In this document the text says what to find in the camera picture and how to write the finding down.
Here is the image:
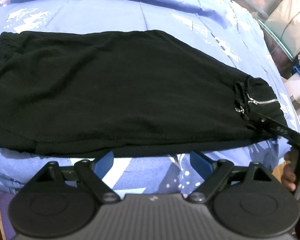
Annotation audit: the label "beige fabric bag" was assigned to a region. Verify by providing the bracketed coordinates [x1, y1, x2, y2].
[265, 0, 300, 57]

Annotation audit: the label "clear teal-rimmed storage box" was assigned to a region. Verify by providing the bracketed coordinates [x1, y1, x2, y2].
[232, 0, 294, 65]

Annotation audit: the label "blue patterned bed sheet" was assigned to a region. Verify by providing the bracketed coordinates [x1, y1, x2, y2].
[0, 0, 300, 196]

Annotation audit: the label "black pants with zipper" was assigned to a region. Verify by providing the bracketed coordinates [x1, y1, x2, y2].
[0, 30, 286, 157]

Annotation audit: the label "person's dark hand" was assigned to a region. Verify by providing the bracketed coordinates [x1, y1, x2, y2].
[281, 150, 296, 192]

